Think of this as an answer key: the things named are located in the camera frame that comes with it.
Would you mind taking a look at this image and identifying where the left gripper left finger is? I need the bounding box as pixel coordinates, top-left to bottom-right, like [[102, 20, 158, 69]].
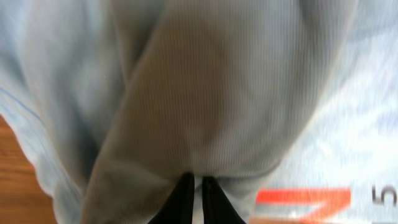
[[148, 173, 195, 224]]

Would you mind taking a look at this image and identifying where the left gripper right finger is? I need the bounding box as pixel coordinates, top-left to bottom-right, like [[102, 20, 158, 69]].
[[202, 177, 246, 224]]

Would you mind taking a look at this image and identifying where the light blue t-shirt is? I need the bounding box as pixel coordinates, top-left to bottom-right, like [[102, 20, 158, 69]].
[[0, 0, 398, 224]]

